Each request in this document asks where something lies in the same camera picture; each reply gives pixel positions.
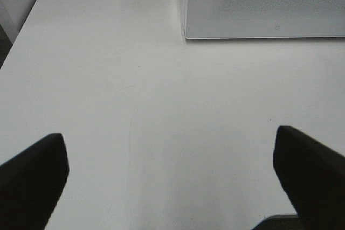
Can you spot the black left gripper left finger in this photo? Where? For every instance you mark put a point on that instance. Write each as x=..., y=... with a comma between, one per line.
x=32, y=183

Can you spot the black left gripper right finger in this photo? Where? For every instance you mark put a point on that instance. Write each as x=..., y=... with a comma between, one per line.
x=312, y=175

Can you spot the white microwave door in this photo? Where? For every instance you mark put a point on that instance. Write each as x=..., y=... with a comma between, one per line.
x=226, y=19

